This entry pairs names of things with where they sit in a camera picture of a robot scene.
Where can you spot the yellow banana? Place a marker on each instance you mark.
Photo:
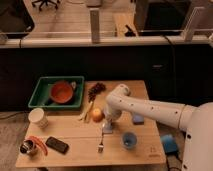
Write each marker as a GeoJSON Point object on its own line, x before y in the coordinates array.
{"type": "Point", "coordinates": [83, 115]}

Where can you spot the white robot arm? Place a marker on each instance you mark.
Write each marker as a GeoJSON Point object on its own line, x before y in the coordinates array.
{"type": "Point", "coordinates": [196, 122]}

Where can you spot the blue cup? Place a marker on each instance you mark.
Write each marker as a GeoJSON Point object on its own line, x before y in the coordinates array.
{"type": "Point", "coordinates": [129, 140]}

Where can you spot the small metal object in bin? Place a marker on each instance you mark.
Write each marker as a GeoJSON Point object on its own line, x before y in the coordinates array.
{"type": "Point", "coordinates": [74, 85]}

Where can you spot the red chili pepper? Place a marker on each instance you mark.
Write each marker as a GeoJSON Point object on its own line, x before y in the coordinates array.
{"type": "Point", "coordinates": [38, 142]}

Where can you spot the black office chair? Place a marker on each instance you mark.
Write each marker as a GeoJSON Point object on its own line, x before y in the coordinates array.
{"type": "Point", "coordinates": [46, 2]}

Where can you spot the dark grape bunch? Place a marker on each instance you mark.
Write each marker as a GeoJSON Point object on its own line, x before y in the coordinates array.
{"type": "Point", "coordinates": [95, 90]}

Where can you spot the orange bowl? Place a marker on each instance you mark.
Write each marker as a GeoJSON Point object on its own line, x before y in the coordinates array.
{"type": "Point", "coordinates": [61, 92]}

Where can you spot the black smartphone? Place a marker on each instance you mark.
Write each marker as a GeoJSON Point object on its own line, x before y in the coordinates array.
{"type": "Point", "coordinates": [57, 145]}

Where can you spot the black monitor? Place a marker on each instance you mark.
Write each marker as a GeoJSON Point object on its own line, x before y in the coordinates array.
{"type": "Point", "coordinates": [14, 17]}

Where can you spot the white paper cup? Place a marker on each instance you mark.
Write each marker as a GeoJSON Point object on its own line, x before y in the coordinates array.
{"type": "Point", "coordinates": [37, 116]}

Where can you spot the blue sponge towel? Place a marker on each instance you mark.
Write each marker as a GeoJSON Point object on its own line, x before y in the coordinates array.
{"type": "Point", "coordinates": [137, 119]}

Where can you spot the green plastic bin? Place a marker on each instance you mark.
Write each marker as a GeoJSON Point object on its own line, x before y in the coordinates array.
{"type": "Point", "coordinates": [41, 94]}

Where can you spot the metal fork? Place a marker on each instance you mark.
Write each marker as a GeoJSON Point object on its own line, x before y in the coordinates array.
{"type": "Point", "coordinates": [101, 144]}

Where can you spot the blue object beside table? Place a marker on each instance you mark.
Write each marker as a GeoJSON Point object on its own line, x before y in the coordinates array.
{"type": "Point", "coordinates": [169, 144]}

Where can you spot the metal cup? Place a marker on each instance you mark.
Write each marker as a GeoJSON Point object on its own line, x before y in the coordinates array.
{"type": "Point", "coordinates": [28, 147]}

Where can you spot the orange fruit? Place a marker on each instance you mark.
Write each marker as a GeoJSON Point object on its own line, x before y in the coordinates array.
{"type": "Point", "coordinates": [97, 115]}

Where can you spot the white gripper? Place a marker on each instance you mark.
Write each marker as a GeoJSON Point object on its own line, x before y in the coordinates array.
{"type": "Point", "coordinates": [111, 115]}

